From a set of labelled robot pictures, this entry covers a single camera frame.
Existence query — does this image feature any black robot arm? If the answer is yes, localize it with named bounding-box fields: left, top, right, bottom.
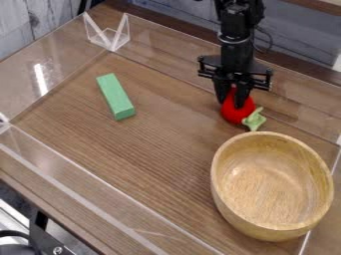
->
left=196, top=0, right=272, bottom=109

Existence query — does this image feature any green rectangular block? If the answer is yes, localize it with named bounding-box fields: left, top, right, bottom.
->
left=96, top=73, right=136, bottom=121

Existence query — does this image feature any wooden bowl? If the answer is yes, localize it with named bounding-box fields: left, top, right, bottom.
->
left=209, top=131, right=334, bottom=242

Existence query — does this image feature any black table clamp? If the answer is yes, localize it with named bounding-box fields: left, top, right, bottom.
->
left=29, top=211, right=76, bottom=255

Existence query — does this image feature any clear acrylic corner bracket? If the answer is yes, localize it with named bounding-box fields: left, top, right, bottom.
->
left=82, top=13, right=130, bottom=52

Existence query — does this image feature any red plush strawberry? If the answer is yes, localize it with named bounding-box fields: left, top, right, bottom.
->
left=220, top=88, right=266, bottom=131

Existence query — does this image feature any black cable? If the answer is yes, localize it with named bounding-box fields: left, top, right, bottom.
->
left=0, top=229, right=38, bottom=255

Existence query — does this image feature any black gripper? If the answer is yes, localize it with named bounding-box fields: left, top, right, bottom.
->
left=196, top=55, right=272, bottom=109

